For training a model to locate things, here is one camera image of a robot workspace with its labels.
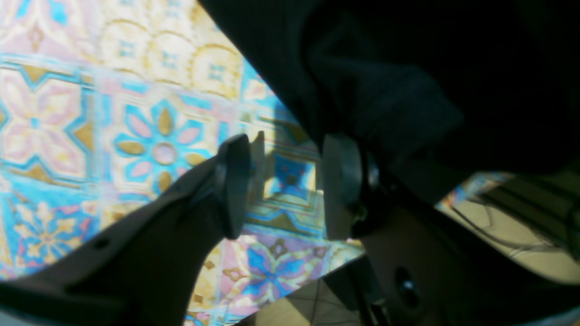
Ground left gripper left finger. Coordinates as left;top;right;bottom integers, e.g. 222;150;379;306
1;134;251;326

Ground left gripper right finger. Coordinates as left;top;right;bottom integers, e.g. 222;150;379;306
322;134;579;326

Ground black T-shirt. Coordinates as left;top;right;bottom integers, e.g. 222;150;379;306
201;0;579;205

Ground patterned tablecloth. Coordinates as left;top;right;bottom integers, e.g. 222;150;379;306
1;0;363;326

